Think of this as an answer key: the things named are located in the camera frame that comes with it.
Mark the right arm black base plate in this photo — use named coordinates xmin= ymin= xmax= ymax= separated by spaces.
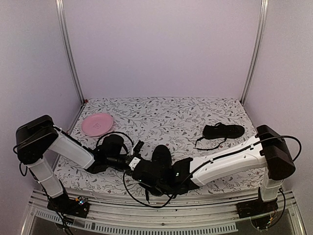
xmin=236 ymin=198 xmax=278 ymax=218

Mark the pink plastic plate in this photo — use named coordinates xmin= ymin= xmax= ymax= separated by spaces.
xmin=81 ymin=113 xmax=113 ymax=137

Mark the aluminium front rail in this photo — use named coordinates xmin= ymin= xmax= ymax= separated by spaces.
xmin=23 ymin=188 xmax=308 ymax=235

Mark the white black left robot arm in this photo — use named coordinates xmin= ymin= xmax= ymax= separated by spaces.
xmin=13 ymin=115 xmax=130 ymax=212

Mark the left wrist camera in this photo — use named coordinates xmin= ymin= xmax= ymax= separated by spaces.
xmin=131 ymin=140 xmax=144 ymax=157

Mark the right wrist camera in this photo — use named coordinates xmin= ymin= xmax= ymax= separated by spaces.
xmin=129 ymin=157 xmax=141 ymax=171

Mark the floral patterned table mat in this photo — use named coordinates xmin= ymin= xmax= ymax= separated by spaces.
xmin=71 ymin=97 xmax=256 ymax=198

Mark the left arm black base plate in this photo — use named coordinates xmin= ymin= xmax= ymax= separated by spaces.
xmin=47 ymin=194 xmax=90 ymax=218

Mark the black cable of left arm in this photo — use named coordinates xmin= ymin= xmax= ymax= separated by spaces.
xmin=96 ymin=131 xmax=135 ymax=152

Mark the aluminium frame post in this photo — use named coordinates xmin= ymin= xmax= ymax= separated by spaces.
xmin=240 ymin=0 xmax=269 ymax=106
xmin=55 ymin=0 xmax=85 ymax=105

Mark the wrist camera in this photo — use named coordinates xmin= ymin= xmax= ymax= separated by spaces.
xmin=129 ymin=157 xmax=141 ymax=171
xmin=131 ymin=140 xmax=144 ymax=157

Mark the right aluminium frame post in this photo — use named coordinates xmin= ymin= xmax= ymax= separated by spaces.
xmin=240 ymin=0 xmax=269 ymax=106

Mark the left aluminium frame post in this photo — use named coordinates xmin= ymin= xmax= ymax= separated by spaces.
xmin=55 ymin=0 xmax=85 ymax=105

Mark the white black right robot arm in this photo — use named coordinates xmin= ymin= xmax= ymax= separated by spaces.
xmin=128 ymin=125 xmax=301 ymax=213

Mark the black canvas shoe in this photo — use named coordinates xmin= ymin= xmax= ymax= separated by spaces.
xmin=148 ymin=145 xmax=172 ymax=196
xmin=202 ymin=123 xmax=245 ymax=140

